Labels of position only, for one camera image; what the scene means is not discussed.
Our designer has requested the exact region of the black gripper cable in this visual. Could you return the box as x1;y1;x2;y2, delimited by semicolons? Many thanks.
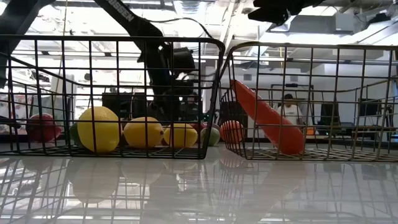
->
144;17;214;40

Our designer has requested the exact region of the yellow orange mango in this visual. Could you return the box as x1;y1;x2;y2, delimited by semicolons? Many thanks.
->
123;116;165;149

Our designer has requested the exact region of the black wire basket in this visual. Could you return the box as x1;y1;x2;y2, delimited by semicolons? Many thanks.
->
0;34;226;161

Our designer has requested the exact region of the person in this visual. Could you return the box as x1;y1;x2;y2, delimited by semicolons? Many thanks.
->
179;92;205;123
275;93;305;126

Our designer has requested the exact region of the orange carrot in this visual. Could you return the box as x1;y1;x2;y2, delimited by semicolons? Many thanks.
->
229;79;306;156

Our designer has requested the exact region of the yellow lemon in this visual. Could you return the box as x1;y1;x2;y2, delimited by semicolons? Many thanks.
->
76;106;121;153
163;123;199;149

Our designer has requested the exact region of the black computer monitor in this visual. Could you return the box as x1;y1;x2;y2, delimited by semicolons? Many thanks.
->
320;102;341;127
358;98;383;118
101;92;133;121
132;92;147;121

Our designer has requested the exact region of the red tomato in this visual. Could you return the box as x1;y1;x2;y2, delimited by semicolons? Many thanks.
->
190;122;208;133

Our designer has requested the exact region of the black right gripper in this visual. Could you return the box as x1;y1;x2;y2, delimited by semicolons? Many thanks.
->
248;0;326;26

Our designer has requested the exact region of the red apple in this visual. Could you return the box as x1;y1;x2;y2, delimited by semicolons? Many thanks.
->
25;113;63;143

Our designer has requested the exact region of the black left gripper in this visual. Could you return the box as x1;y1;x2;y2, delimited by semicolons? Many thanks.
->
138;43;177;123

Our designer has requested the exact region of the black cabinet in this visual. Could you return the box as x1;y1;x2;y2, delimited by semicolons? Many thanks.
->
220;98;249;126

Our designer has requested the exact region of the light green mango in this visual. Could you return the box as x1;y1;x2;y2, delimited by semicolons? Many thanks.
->
200;126;222;147

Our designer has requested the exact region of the grey wire basket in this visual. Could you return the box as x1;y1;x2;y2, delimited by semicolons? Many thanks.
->
217;42;398;163

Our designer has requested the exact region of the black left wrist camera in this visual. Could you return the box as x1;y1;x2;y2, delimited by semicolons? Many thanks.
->
170;46;196;75

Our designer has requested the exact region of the green lime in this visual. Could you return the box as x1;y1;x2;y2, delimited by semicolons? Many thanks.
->
68;123;82;146

